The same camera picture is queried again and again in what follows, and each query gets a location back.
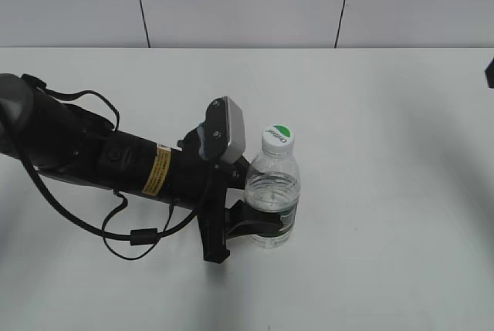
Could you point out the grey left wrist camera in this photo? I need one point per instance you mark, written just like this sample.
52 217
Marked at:
222 133

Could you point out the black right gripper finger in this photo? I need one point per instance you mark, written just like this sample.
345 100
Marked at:
489 72

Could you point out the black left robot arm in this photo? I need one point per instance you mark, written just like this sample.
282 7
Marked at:
55 138

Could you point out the white green bottle cap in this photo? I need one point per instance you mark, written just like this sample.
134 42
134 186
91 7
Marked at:
277 140

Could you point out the clear cestbon water bottle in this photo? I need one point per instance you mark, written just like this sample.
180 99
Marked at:
273 185

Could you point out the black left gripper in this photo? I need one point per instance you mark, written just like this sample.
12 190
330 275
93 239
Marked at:
216 222

